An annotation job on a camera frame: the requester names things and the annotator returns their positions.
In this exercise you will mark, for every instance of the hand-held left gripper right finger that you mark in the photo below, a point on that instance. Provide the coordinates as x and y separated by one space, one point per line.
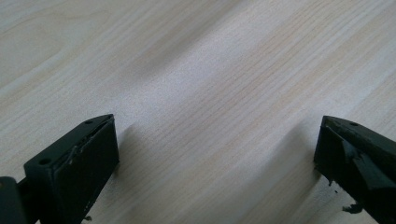
358 158

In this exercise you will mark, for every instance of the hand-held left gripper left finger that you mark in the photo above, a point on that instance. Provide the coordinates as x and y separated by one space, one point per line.
77 168

